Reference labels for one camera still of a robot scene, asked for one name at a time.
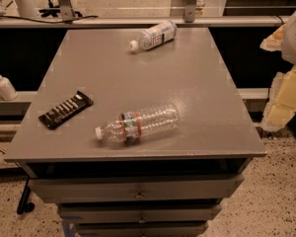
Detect clear empty water bottle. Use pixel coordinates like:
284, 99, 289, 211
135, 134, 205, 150
95, 104, 180, 143

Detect white labelled water bottle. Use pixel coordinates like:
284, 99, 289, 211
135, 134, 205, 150
129, 20, 178, 52

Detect white pump dispenser bottle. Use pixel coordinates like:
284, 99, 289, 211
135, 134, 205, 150
0, 74, 18, 101

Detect grey metal drawer cabinet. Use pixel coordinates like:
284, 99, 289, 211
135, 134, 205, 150
3, 28, 267, 237

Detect top grey drawer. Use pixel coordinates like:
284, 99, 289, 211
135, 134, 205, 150
29, 174, 244, 203

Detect grey drawer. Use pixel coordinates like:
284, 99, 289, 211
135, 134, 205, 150
59, 204, 221, 223
77, 221, 208, 237
29, 174, 244, 203

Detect bottom grey drawer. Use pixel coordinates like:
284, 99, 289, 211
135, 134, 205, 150
77, 221, 208, 237

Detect middle grey drawer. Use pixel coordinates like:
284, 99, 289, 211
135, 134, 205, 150
59, 204, 221, 223

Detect yellow foam block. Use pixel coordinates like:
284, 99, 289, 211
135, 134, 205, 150
259, 65, 296, 132

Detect black caster leg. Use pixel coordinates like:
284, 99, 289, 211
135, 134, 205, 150
17, 180, 36, 215

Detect black cable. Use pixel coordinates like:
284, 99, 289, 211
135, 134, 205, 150
0, 14, 100, 25

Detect grey metal bench frame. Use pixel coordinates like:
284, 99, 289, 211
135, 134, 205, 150
0, 5, 289, 29

